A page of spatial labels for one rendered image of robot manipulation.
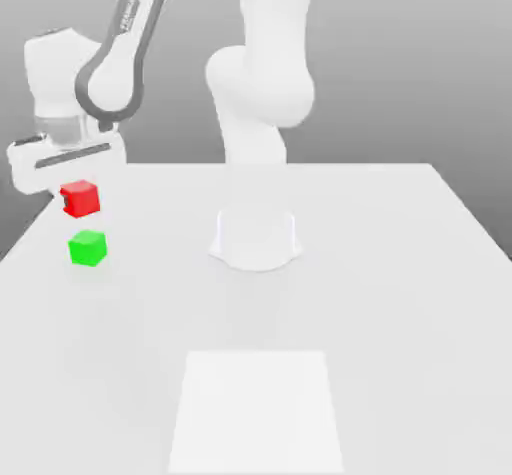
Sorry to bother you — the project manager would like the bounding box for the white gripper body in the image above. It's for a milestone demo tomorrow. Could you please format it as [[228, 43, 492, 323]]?
[[6, 130, 128, 196]]

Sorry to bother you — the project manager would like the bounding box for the small green cube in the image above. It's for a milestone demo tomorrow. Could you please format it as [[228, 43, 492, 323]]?
[[67, 229, 109, 268]]

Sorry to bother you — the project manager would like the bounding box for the small red cube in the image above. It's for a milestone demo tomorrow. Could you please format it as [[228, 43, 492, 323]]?
[[59, 179, 101, 219]]

